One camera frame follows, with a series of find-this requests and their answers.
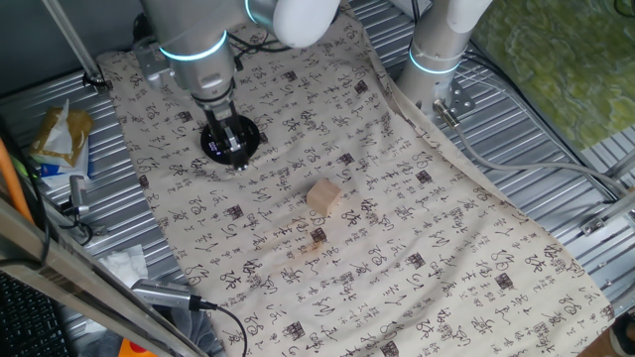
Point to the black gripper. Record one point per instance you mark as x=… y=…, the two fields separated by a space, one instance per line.
x=218 y=124

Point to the light wooden cube block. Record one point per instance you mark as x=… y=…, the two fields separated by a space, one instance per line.
x=322 y=197

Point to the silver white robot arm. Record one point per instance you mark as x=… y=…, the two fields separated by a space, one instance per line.
x=198 y=30

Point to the black round digital scale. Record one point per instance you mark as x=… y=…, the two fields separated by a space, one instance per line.
x=213 y=149

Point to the crumpled white tissue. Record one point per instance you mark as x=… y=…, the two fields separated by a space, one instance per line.
x=124 y=263

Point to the yellow tissue pack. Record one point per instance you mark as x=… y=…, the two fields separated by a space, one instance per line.
x=64 y=139

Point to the beige calligraphy print cloth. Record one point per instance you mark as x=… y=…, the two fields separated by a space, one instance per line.
x=397 y=248

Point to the thin metal pole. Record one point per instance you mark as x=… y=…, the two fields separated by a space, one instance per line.
x=74 y=44

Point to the orange emergency stop box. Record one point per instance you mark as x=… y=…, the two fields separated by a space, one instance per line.
x=130 y=349

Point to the orange pole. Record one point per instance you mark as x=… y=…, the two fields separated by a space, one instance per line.
x=12 y=183

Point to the black keyboard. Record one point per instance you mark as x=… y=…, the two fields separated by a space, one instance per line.
x=27 y=322

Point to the green textured mat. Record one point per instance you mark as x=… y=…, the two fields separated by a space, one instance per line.
x=560 y=64

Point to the dark shoe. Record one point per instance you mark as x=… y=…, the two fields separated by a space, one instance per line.
x=624 y=337

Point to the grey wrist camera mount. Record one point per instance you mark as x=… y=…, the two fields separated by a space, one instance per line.
x=149 y=69

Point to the long silver camera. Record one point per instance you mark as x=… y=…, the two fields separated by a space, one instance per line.
x=164 y=293

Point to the small silver camera on stand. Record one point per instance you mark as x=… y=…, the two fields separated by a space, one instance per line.
x=78 y=191

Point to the aluminium frame bar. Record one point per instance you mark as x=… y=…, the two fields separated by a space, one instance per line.
x=74 y=277

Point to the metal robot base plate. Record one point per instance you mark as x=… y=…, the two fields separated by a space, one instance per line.
x=461 y=101

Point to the aluminium profile with bracket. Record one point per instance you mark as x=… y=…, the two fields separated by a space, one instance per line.
x=607 y=213

